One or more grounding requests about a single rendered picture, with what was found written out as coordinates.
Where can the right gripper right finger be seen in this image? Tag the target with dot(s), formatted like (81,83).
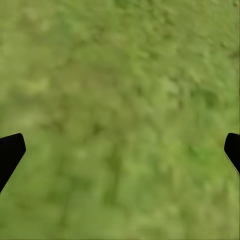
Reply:
(232,149)

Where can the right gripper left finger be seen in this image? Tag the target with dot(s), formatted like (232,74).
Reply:
(12,149)

